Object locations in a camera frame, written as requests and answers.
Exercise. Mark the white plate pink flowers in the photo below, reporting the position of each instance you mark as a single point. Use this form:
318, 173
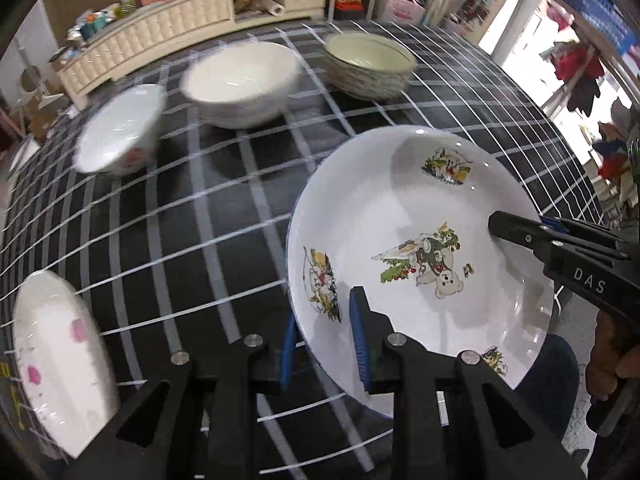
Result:
64, 367

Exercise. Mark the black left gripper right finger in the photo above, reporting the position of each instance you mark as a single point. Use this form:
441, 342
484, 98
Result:
453, 416

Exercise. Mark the white bowl grey marbled outside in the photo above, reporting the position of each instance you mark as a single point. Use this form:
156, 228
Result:
242, 86

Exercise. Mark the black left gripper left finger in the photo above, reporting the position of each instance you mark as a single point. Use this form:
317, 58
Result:
195, 417

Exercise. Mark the white paper roll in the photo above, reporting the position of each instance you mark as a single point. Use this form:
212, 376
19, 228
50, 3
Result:
273, 8

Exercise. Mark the cream tufted TV cabinet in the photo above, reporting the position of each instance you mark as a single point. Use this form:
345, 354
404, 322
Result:
158, 30

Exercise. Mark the white bowl red seal pattern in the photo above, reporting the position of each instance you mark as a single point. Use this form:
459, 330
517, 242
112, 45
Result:
122, 137

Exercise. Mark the green patterned bowl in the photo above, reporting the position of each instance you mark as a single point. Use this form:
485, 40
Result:
367, 66

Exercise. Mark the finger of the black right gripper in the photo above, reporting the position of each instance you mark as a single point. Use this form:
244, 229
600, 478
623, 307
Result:
522, 231
588, 235

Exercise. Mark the pink gift bag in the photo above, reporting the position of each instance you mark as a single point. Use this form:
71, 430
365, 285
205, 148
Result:
405, 12

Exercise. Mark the white plate cartoon bear print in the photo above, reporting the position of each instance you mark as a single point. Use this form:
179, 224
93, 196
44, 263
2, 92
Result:
403, 213

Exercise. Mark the black white grid tablecloth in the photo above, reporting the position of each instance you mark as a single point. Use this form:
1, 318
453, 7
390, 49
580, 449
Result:
188, 254

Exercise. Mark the person's right hand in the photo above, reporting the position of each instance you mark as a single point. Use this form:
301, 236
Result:
606, 366

